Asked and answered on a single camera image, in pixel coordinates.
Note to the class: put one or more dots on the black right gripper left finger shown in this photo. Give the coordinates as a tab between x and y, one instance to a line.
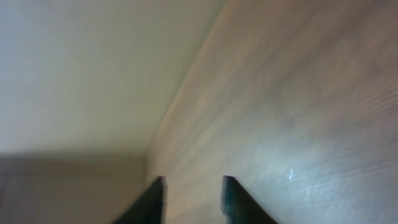
148	208

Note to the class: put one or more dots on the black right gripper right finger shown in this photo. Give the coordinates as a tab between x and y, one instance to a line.
239	206

